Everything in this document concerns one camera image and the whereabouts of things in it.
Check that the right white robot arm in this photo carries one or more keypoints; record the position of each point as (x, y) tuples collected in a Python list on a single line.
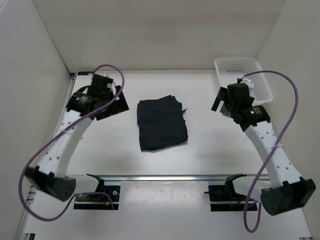
[(288, 190)]

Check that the small blue label sticker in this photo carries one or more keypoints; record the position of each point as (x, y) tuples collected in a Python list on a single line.
[(84, 73)]

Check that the white plastic perforated basket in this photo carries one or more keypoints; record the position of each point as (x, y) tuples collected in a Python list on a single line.
[(229, 69)]

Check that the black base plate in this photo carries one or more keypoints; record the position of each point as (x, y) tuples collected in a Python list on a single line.
[(94, 193), (223, 198)]

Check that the aluminium frame rail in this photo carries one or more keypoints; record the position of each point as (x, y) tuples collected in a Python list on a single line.
[(21, 235)]

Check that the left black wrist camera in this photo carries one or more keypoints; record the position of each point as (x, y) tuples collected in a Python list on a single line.
[(100, 85)]

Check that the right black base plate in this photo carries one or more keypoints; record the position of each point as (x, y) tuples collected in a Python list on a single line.
[(223, 198)]

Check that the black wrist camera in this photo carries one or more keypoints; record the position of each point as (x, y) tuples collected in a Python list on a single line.
[(100, 85), (239, 95)]

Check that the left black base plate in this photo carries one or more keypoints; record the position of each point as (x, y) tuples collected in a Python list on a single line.
[(94, 193)]

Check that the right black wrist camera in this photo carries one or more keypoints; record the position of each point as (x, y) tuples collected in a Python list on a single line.
[(239, 95)]

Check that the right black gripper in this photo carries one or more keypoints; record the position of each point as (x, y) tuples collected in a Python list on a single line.
[(222, 95)]

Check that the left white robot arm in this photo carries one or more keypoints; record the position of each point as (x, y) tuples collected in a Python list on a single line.
[(87, 104)]

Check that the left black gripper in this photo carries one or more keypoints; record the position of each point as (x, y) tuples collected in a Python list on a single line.
[(119, 106)]

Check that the dark navy shorts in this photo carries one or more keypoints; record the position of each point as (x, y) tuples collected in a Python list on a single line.
[(161, 123)]

